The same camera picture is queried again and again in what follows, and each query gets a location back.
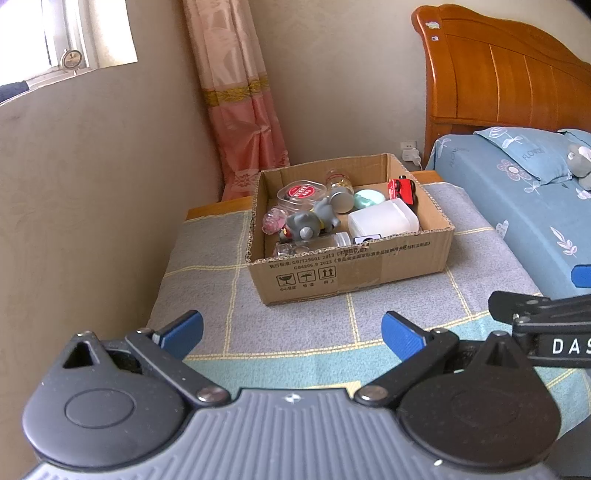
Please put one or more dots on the clear round tub red label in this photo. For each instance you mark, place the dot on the clear round tub red label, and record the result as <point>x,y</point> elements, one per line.
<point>300,194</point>

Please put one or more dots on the grey plush toy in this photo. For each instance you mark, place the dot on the grey plush toy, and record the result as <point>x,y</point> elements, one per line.
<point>581,161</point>

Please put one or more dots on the pink curtain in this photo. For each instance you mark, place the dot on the pink curtain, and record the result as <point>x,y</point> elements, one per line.
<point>235,92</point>

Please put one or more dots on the wooden headboard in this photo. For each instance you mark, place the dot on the wooden headboard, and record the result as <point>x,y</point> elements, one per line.
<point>503,78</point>

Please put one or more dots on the grey elephant toy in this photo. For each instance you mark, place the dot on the grey elephant toy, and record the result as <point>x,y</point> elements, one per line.
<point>307,224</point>

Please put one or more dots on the window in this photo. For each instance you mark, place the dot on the window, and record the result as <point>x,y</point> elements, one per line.
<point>69,27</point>

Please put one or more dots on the capsule bottle with silver cap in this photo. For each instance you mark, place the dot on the capsule bottle with silver cap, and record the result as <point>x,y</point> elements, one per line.
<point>340,196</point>

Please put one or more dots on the small round clock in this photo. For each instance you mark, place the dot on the small round clock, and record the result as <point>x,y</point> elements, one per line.
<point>71,59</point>

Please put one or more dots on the dark cloth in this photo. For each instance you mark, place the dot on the dark cloth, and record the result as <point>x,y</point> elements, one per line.
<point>11,91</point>

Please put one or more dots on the blue floral bed sheet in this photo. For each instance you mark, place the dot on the blue floral bed sheet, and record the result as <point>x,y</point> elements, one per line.
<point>531,230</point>

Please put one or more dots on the white plastic bottle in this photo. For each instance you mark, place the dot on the white plastic bottle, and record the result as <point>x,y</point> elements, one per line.
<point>383,221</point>

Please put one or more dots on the grey teal checked blanket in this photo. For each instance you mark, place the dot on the grey teal checked blanket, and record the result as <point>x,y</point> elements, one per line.
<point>415,295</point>

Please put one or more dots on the pink charm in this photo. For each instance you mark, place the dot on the pink charm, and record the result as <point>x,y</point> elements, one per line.
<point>273,220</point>

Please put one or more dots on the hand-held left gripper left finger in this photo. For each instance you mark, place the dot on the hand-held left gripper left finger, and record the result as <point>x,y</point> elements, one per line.
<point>182,332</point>

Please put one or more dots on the blue floral pillow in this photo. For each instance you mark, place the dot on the blue floral pillow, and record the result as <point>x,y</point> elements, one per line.
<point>526,154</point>

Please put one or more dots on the red toy train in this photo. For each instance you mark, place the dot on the red toy train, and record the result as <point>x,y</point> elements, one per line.
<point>404,189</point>

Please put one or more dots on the cardboard box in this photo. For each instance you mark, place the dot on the cardboard box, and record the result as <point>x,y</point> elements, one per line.
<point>351,272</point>

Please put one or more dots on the mint green case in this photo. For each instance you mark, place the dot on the mint green case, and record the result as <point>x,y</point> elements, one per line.
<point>369,199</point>

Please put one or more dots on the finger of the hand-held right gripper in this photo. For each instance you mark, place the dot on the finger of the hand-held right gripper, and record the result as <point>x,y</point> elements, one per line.
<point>531,308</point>
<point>582,276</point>

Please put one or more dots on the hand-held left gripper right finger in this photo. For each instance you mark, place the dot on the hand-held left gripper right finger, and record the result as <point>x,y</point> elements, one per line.
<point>401,337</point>

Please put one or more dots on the white wall socket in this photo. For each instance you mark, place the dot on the white wall socket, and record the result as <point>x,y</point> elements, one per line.
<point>410,152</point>

